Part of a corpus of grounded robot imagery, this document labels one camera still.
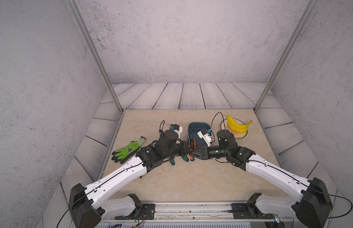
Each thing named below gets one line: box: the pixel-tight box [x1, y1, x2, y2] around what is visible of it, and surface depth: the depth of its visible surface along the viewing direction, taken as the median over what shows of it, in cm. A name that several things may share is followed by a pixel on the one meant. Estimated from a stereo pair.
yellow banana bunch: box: [226, 114, 253, 134], surface depth 106 cm
